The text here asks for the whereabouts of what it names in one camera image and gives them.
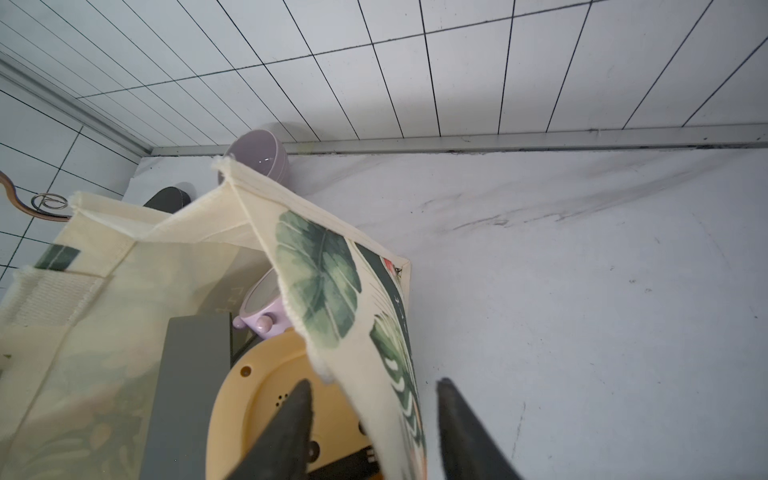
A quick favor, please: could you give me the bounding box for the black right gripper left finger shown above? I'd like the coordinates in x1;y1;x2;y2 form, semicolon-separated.
227;379;313;480

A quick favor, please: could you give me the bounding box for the purple ceramic bowl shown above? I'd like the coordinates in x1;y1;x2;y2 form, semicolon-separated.
224;130;290;187

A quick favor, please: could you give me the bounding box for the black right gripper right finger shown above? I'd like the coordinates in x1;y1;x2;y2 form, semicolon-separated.
436;378;521;480

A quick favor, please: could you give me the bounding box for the orange rounded alarm clock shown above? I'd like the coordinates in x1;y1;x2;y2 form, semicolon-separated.
205;330;383;479

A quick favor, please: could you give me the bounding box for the lilac round alarm clock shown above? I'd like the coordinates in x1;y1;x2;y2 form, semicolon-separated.
232;269;292;339

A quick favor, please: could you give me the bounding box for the cream canvas floral tote bag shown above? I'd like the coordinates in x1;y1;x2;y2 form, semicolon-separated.
1;158;427;479

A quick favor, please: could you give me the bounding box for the grey square alarm clock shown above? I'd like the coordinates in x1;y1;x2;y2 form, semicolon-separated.
139;313;231;479

